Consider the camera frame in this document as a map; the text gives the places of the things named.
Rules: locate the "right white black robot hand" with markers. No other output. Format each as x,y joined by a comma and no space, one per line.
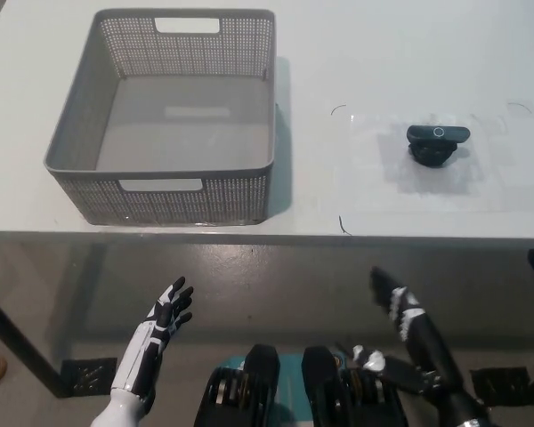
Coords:
423,338

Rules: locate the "grey perforated plastic basket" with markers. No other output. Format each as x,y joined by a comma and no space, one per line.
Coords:
182,133

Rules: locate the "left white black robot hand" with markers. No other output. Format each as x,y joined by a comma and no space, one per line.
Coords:
149,338

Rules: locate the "black table foot plate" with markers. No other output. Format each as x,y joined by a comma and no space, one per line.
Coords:
500,384
89,376

